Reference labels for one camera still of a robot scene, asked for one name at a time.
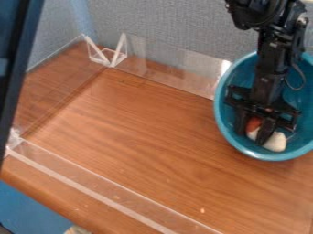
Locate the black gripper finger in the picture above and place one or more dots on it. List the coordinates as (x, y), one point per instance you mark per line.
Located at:
(267, 127)
(240, 121)

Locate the clear acrylic panel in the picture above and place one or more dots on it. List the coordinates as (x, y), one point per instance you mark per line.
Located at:
(52, 82)
(176, 67)

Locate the blue plastic bowl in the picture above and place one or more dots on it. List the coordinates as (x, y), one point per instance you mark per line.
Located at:
(299, 140)

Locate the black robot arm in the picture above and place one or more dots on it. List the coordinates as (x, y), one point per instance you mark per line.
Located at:
(279, 21)

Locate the clear acrylic corner bracket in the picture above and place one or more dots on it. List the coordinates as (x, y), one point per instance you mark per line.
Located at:
(104, 56)

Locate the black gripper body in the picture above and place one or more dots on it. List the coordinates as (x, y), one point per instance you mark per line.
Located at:
(262, 100)

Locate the clear acrylic back panel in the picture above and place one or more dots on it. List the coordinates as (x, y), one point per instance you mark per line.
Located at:
(176, 67)

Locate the clear acrylic left panel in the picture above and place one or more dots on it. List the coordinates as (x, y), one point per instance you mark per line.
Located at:
(52, 82)

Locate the white toy mushroom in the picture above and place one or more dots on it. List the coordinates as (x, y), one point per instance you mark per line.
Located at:
(277, 141)

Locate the clear acrylic front rail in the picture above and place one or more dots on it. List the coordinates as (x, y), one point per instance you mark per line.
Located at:
(120, 198)

